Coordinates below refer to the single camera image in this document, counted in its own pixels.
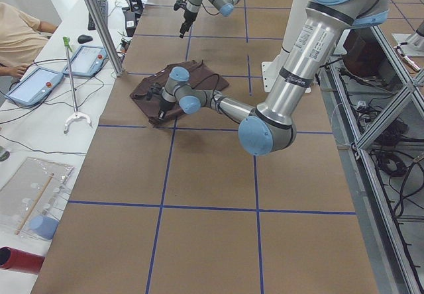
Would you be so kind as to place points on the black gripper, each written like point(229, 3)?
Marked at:
point(163, 105)
point(187, 18)

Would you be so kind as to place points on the black computer mouse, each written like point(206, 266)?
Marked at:
point(83, 38)

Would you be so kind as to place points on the cardboard sheet in plastic sleeve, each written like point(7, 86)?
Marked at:
point(24, 183)

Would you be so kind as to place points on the seated person in beige shirt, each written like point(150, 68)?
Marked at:
point(22, 39)

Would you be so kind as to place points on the teach pendant tablet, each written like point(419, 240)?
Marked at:
point(35, 87)
point(86, 61)

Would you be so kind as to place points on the wooden dowel rod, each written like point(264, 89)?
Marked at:
point(34, 204)

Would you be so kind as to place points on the dark brown t-shirt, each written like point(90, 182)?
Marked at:
point(200, 78)

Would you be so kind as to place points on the light blue plastic cup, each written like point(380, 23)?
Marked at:
point(44, 226)

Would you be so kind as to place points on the dark red cylinder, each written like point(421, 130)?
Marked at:
point(17, 260)

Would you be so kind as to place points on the far teach pendant tablet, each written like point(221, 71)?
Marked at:
point(86, 61)

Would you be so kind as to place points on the brown paper table cover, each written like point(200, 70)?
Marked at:
point(183, 208)

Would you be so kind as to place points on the neighbour robot arm base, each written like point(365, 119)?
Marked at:
point(410, 44)

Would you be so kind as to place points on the near teach pendant tablet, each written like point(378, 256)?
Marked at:
point(35, 87)

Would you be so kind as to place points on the aluminium side frame rack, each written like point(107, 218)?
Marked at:
point(377, 81)

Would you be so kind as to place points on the aluminium vertical post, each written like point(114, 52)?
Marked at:
point(105, 36)

